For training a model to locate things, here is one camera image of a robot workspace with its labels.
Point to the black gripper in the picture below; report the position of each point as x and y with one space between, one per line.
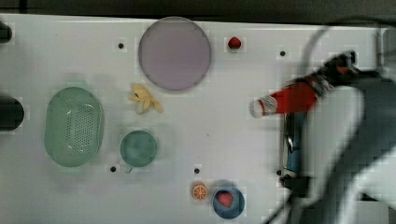
341 66

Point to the red plush ketchup bottle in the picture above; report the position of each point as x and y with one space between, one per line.
298 96

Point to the red toy strawberry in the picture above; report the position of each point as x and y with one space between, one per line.
234 43

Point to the round purple plate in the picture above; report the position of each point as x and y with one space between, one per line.
174 53

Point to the strawberry inside blue bowl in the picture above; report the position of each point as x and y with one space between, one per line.
225 198

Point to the blue bowl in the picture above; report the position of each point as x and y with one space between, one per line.
237 207

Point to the toy orange slice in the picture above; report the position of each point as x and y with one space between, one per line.
199 191

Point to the yellow toy banana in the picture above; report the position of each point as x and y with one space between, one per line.
144 99

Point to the green metal cup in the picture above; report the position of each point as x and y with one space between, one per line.
138 149

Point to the green plastic colander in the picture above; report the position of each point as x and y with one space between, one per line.
74 127

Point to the black cylinder lower table mount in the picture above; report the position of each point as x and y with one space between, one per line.
11 113

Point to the black cylinder table mount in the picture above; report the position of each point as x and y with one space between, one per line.
5 33
11 113

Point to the black cylinder upper table mount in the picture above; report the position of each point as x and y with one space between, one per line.
5 33

